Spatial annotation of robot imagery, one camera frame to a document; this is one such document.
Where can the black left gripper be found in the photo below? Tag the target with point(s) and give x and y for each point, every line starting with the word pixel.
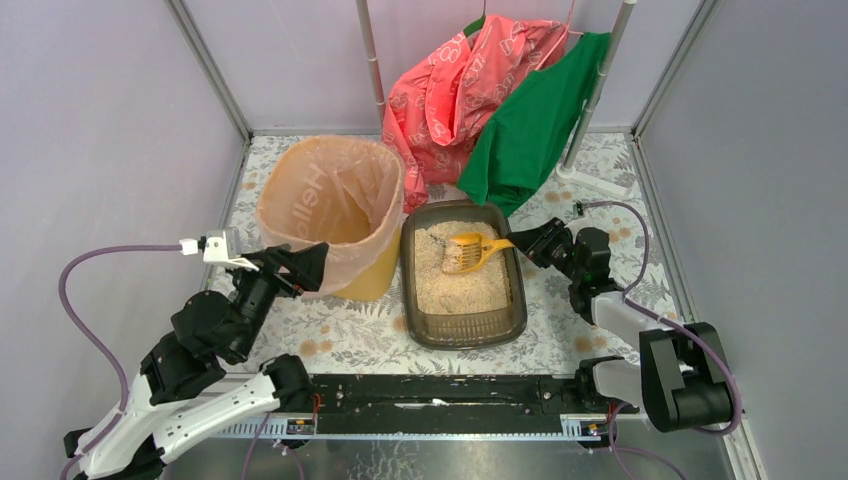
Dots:
pixel 279 266

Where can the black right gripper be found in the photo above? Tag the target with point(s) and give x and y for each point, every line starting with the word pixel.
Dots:
pixel 553 243

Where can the yellow litter scoop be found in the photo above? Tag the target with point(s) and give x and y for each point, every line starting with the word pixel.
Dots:
pixel 468 252

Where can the yellow ribbed trash bin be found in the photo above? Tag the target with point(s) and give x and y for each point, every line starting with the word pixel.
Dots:
pixel 371 278

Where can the grey translucent litter box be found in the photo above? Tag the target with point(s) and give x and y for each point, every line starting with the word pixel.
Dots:
pixel 464 331

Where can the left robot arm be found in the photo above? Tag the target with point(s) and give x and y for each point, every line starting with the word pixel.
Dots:
pixel 159 415

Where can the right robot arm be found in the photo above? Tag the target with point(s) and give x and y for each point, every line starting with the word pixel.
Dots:
pixel 682 380

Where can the beige cat litter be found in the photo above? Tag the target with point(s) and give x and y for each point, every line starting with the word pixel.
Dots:
pixel 442 293

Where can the floral table mat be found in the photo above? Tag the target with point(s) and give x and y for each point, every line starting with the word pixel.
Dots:
pixel 335 335

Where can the white clothes rack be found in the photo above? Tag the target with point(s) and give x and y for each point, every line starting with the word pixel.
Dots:
pixel 566 171

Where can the pink plastic bin liner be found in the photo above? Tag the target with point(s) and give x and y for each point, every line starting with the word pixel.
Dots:
pixel 324 199

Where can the green t-shirt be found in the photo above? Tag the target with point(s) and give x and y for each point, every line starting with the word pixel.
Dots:
pixel 524 139

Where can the pink patterned jacket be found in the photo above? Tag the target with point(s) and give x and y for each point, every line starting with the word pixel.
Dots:
pixel 437 110

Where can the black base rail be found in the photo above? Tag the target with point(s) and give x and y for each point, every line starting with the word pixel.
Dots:
pixel 430 397

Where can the white slotted cable duct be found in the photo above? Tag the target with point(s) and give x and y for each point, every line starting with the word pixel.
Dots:
pixel 426 424

